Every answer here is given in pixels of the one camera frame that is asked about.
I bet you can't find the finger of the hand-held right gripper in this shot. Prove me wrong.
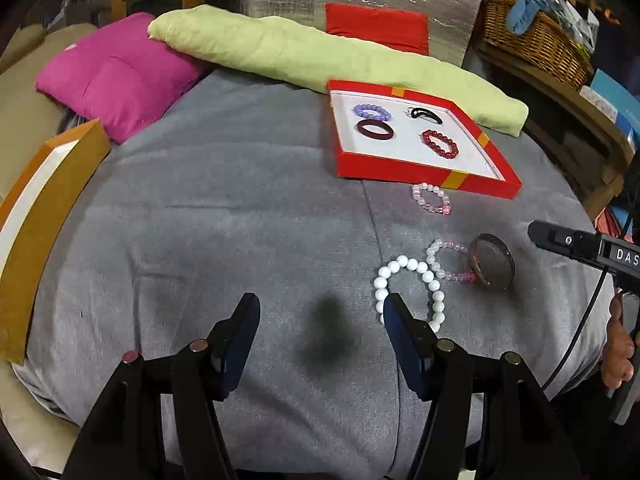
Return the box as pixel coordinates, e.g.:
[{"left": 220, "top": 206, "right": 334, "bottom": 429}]
[{"left": 527, "top": 219, "right": 608, "bottom": 267}]

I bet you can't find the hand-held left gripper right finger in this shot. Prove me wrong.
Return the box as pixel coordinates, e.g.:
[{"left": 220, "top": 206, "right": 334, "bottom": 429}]
[{"left": 382, "top": 292, "right": 586, "bottom": 480}]

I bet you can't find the red cushion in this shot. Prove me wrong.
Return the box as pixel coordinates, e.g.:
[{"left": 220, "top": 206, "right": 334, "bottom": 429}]
[{"left": 324, "top": 2, "right": 431, "bottom": 56}]

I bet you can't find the clear pink bead bracelet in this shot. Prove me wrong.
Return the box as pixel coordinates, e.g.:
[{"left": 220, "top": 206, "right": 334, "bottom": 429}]
[{"left": 426, "top": 239, "right": 478, "bottom": 285}]

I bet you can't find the red jewelry box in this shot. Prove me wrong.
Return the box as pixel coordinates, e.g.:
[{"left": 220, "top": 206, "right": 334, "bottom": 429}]
[{"left": 327, "top": 79, "right": 522, "bottom": 200}]

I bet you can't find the wicker basket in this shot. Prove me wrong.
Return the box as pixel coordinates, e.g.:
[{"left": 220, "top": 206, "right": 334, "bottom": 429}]
[{"left": 482, "top": 0, "right": 596, "bottom": 92}]

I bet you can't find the purple bead bracelet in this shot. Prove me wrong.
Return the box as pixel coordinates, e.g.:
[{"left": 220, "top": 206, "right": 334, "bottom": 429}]
[{"left": 352, "top": 103, "right": 393, "bottom": 122}]

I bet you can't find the light green pillow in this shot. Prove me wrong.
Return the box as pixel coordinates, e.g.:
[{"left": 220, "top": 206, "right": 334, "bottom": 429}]
[{"left": 147, "top": 4, "right": 530, "bottom": 137}]

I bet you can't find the blue box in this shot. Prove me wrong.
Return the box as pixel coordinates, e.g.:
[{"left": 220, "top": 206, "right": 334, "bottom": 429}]
[{"left": 580, "top": 67, "right": 640, "bottom": 141}]

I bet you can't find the beige cushion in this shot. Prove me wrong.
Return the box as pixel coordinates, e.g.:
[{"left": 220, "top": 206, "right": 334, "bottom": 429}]
[{"left": 0, "top": 22, "right": 101, "bottom": 201}]

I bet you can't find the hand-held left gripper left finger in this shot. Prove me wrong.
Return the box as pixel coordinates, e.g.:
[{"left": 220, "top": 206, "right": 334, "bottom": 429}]
[{"left": 62, "top": 292, "right": 262, "bottom": 480}]

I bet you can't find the red bead bracelet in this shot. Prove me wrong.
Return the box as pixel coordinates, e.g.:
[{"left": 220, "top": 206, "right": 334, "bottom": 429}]
[{"left": 420, "top": 129, "right": 460, "bottom": 158}]

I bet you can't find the wooden shelf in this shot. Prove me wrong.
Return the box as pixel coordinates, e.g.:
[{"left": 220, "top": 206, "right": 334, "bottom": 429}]
[{"left": 472, "top": 40, "right": 636, "bottom": 221}]

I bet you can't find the person's right hand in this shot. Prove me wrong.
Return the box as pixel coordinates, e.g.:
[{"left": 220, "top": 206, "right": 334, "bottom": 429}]
[{"left": 599, "top": 297, "right": 636, "bottom": 390}]

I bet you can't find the orange box lid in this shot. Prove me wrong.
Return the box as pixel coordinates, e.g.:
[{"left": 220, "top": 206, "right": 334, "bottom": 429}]
[{"left": 0, "top": 117, "right": 112, "bottom": 366}]

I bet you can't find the pink and white bead bracelet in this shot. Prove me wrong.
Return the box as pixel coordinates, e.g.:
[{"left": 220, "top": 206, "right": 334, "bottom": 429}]
[{"left": 411, "top": 182, "right": 452, "bottom": 218}]

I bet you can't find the blue cloth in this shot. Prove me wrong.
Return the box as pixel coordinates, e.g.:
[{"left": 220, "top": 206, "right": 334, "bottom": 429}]
[{"left": 506, "top": 0, "right": 556, "bottom": 36}]

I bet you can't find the black bangle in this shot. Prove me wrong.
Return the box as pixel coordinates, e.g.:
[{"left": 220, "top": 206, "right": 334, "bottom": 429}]
[{"left": 404, "top": 106, "right": 445, "bottom": 125}]

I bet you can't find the magenta pillow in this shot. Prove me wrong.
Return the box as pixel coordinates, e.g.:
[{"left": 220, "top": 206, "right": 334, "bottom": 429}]
[{"left": 35, "top": 11, "right": 211, "bottom": 145}]

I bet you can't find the dark red bangle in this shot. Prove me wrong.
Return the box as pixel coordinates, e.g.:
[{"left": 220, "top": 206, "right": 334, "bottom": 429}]
[{"left": 356, "top": 119, "right": 395, "bottom": 140}]

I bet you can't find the black cable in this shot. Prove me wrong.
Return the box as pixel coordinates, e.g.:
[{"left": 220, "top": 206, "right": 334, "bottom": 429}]
[{"left": 541, "top": 265, "right": 612, "bottom": 392}]

